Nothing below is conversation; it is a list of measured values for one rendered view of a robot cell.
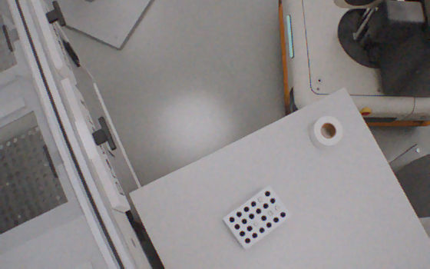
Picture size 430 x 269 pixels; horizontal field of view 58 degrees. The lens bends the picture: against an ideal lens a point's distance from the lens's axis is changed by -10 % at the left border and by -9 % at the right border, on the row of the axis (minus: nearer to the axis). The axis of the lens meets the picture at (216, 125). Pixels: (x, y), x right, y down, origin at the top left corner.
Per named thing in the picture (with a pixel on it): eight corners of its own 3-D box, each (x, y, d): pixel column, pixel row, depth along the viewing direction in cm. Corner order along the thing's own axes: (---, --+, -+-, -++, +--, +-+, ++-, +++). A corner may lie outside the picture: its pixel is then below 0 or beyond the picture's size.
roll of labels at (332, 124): (317, 154, 97) (322, 150, 93) (305, 127, 99) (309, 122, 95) (342, 142, 98) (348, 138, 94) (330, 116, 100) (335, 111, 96)
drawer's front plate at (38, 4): (43, -7, 101) (27, -32, 91) (77, 84, 94) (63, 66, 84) (37, -4, 101) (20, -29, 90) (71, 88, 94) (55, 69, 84)
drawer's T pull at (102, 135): (104, 117, 84) (102, 114, 83) (117, 149, 82) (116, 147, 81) (88, 124, 84) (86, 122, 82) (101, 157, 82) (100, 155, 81)
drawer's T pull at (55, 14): (57, 1, 92) (55, -2, 90) (67, 26, 90) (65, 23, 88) (44, 8, 91) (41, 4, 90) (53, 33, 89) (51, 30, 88)
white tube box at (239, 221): (266, 187, 95) (269, 184, 91) (289, 216, 93) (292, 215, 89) (222, 219, 93) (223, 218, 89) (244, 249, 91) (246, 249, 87)
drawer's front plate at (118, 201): (81, 94, 94) (67, 75, 83) (131, 209, 87) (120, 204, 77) (74, 97, 94) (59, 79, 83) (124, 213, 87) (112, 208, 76)
